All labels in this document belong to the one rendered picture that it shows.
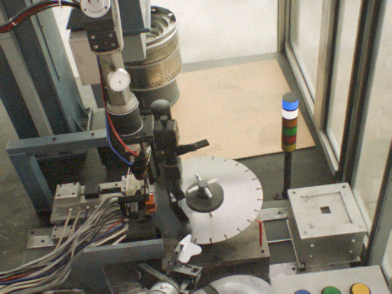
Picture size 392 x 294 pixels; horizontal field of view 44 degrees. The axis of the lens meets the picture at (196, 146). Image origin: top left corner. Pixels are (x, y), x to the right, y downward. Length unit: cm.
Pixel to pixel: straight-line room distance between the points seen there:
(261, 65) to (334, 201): 96
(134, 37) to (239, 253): 68
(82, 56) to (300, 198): 73
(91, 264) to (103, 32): 61
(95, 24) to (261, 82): 122
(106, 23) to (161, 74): 89
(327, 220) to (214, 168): 36
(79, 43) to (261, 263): 77
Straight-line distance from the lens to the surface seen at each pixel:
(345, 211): 145
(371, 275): 134
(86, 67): 117
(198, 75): 222
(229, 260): 139
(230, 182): 143
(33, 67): 175
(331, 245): 143
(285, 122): 142
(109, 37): 105
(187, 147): 116
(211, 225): 134
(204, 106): 203
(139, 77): 188
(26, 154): 160
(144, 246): 127
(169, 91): 201
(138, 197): 140
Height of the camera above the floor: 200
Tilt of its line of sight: 42 degrees down
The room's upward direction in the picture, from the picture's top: 8 degrees counter-clockwise
